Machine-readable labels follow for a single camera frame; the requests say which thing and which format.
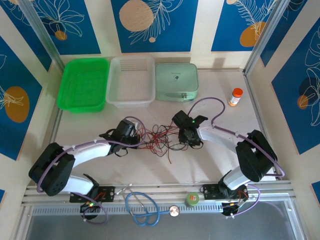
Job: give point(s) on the orange pill bottle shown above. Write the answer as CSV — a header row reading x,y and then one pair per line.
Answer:
x,y
235,98

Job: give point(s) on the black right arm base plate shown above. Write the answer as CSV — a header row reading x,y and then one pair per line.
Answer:
x,y
210,192

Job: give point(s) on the blue stethoscope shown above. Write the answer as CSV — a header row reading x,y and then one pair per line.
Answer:
x,y
174,210

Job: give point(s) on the aluminium frame post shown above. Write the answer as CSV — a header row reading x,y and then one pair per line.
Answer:
x,y
261,35
41,32

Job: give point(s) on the green plastic basket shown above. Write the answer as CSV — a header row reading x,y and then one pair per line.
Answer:
x,y
82,82

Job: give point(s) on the white plastic basket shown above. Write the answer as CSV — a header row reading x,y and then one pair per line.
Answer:
x,y
130,82

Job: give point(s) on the aluminium table edge rail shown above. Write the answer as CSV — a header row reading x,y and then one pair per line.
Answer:
x,y
162,190

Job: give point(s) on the mint green zip pouch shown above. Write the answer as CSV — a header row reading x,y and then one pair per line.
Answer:
x,y
176,80

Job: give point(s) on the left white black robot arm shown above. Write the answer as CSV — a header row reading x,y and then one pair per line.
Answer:
x,y
87,152

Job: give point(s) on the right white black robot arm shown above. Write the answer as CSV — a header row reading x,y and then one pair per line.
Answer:
x,y
217,136

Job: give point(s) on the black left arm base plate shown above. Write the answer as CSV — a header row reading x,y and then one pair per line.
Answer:
x,y
108,195

